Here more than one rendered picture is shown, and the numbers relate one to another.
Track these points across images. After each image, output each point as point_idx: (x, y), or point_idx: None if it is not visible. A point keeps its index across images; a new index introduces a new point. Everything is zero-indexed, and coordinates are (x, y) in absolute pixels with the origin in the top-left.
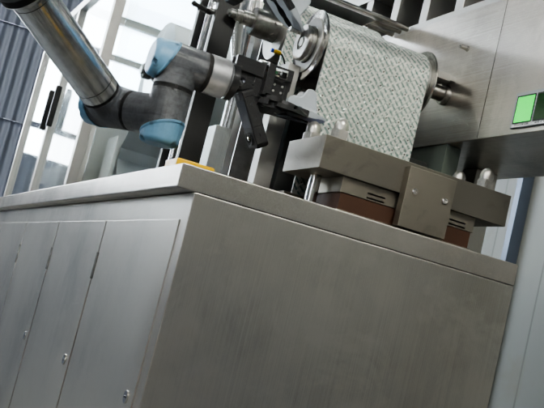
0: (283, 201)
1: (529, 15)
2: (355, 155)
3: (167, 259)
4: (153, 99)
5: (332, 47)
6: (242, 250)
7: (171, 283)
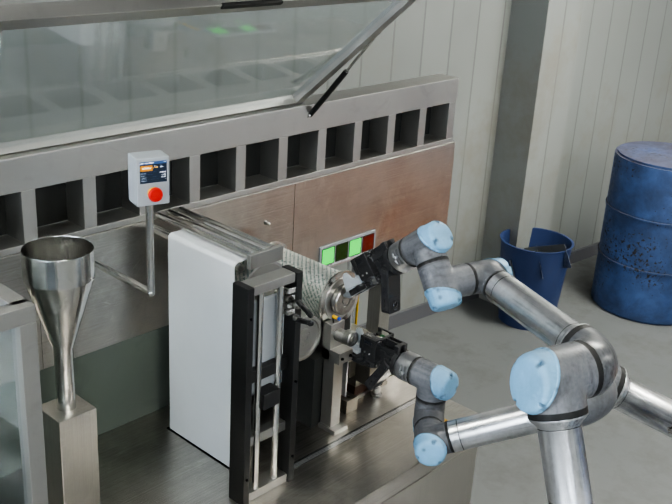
0: None
1: (316, 196)
2: None
3: (467, 468)
4: (444, 410)
5: None
6: None
7: (473, 473)
